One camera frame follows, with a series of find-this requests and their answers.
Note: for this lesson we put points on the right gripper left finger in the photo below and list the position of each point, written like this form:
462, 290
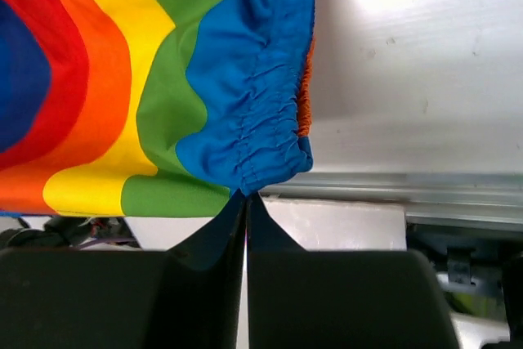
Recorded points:
184, 297

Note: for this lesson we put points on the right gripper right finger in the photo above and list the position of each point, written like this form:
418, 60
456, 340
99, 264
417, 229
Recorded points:
339, 299

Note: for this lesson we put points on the rainbow striped shorts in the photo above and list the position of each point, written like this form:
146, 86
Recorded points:
151, 108

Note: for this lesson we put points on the aluminium front rail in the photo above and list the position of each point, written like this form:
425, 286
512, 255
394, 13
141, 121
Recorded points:
477, 200

